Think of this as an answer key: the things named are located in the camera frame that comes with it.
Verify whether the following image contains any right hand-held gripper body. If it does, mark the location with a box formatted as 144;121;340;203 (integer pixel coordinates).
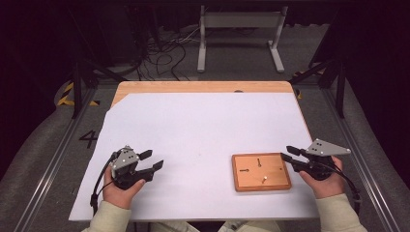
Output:
298;138;352;182

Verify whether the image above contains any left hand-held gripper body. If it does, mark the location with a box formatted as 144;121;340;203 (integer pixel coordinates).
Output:
109;145;156;191

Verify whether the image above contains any wooden picture frame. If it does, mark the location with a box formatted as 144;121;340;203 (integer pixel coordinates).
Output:
231;152;293;193

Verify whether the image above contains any person's left hand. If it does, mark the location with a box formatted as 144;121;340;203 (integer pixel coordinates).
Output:
102;175;147;211

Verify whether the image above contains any person's right hand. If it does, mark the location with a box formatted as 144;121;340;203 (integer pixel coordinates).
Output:
299;156;346;200

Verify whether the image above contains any white paper sheet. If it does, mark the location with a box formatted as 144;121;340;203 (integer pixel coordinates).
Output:
68;92;320;222

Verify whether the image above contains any black metal stand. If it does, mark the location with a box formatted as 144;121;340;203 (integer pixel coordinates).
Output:
288;57;347;120
69;57;128;120

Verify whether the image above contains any person's left leg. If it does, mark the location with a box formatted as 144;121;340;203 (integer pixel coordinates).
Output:
151;220;201;232

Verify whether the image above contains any person's leg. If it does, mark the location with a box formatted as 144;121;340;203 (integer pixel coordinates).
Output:
151;220;201;232
219;219;281;232

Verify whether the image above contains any person's right leg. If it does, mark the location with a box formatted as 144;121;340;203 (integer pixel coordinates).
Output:
219;219;281;232

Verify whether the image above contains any yellow black hazard tape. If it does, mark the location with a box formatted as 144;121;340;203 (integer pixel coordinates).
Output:
57;81;101;107

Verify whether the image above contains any white metal stand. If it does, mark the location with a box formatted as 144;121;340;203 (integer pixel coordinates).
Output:
196;4;289;73

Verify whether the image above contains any aluminium floor rail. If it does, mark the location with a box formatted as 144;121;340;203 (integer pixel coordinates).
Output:
322;88;400;232
13;86;98;232

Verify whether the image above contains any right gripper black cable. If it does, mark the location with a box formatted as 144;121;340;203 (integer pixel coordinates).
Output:
328;160;363;215

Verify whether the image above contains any tangle of black floor cables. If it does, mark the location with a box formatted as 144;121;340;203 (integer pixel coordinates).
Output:
134;25;207;81

